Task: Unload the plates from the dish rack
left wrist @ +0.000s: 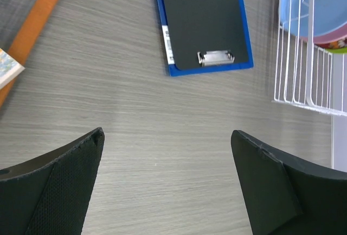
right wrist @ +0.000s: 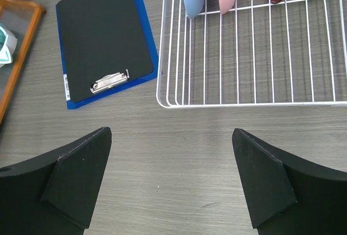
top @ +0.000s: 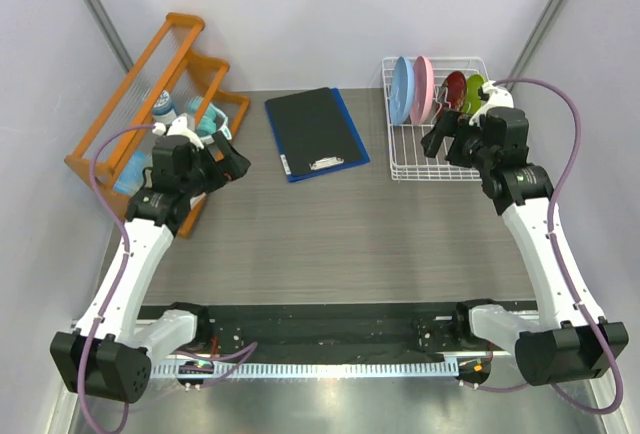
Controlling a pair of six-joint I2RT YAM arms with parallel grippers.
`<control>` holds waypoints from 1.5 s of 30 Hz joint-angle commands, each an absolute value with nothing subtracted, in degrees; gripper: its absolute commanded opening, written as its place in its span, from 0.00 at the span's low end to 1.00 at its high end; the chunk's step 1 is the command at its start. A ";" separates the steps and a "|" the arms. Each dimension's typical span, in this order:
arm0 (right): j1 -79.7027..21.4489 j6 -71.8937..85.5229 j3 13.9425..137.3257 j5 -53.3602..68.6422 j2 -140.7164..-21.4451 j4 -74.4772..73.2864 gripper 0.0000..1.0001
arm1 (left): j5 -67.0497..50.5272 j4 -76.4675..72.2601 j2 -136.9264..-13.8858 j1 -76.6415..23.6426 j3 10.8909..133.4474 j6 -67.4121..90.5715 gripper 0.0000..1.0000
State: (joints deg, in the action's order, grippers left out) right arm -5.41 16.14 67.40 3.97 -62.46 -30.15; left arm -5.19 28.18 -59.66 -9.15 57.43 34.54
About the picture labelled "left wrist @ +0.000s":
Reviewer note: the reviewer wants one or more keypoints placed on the red floral plate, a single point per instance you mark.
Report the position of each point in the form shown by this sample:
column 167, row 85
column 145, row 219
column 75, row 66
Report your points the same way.
column 341, row 43

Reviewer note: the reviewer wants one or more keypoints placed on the orange wooden shelf rack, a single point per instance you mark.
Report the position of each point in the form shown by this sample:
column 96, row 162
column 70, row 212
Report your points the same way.
column 21, row 24

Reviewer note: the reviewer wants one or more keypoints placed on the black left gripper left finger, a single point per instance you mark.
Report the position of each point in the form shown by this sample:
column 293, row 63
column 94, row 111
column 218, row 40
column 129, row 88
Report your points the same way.
column 50, row 194

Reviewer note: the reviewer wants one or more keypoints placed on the blue white book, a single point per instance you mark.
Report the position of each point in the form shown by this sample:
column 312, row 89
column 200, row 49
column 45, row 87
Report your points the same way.
column 9, row 69

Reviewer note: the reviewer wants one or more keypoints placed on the white wire dish rack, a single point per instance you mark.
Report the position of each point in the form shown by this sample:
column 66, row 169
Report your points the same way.
column 306, row 75

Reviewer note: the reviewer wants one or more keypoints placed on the blue black clipboard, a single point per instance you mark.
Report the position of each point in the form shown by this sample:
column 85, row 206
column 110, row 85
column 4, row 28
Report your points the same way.
column 205, row 36

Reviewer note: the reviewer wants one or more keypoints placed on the lime green plate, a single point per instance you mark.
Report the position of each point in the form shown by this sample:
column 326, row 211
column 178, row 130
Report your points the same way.
column 338, row 51

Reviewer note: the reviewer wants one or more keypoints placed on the light blue plate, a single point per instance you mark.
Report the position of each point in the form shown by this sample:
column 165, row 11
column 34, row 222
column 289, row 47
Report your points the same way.
column 329, row 15

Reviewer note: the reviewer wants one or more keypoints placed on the pink plate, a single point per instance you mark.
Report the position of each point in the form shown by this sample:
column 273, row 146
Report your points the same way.
column 332, row 36

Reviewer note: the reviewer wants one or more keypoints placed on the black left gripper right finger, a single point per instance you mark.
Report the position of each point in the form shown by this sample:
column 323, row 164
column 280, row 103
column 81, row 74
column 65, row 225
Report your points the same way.
column 285, row 194

